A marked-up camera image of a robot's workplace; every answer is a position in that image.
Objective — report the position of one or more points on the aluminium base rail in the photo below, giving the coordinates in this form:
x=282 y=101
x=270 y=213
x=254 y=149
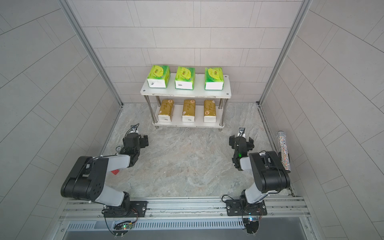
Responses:
x=215 y=208

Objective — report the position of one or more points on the right controller circuit board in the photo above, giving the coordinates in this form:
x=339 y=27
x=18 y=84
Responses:
x=251 y=226

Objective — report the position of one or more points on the gold tissue pack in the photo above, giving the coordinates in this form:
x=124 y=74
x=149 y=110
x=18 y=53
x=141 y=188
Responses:
x=210 y=115
x=189 y=111
x=166 y=110

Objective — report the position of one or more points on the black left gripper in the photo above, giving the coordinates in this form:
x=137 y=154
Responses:
x=144 y=141

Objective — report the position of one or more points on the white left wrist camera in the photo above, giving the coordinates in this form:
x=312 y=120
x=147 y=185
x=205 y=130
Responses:
x=134 y=129

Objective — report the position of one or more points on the white two-tier metal shelf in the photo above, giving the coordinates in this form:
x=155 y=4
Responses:
x=154 y=97

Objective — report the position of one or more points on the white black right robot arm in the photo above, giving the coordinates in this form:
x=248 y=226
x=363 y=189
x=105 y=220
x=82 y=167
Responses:
x=270 y=175

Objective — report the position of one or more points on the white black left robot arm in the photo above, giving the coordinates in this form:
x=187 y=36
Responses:
x=86 y=180

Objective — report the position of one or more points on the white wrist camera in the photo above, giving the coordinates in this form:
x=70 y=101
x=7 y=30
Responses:
x=241 y=132
x=134 y=129

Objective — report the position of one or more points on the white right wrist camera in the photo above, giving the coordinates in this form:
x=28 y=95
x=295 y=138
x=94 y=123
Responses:
x=241 y=132

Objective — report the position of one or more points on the green tissue pack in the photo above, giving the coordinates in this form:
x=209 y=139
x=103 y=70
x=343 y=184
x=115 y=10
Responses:
x=214 y=79
x=158 y=76
x=185 y=78

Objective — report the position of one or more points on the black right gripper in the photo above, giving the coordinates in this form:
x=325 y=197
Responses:
x=233 y=141

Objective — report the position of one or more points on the left controller circuit board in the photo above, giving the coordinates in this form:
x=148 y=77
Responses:
x=120 y=229

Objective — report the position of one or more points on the aluminium corner frame post left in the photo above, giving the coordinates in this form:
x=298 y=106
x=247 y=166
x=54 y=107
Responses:
x=89 y=49

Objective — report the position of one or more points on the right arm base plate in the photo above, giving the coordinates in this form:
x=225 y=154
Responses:
x=243 y=208

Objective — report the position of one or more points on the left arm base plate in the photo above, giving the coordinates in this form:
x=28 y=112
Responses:
x=135 y=209

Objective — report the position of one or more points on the aluminium corner frame post right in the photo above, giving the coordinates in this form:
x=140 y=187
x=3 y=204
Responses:
x=305 y=5

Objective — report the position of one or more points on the glitter tube on stand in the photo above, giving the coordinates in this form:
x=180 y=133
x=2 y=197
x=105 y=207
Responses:
x=283 y=150

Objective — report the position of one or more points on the aluminium corner frame post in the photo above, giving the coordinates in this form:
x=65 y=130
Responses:
x=305 y=5
x=89 y=49

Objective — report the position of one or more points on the controller circuit board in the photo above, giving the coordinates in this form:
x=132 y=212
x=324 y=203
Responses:
x=251 y=226
x=120 y=229

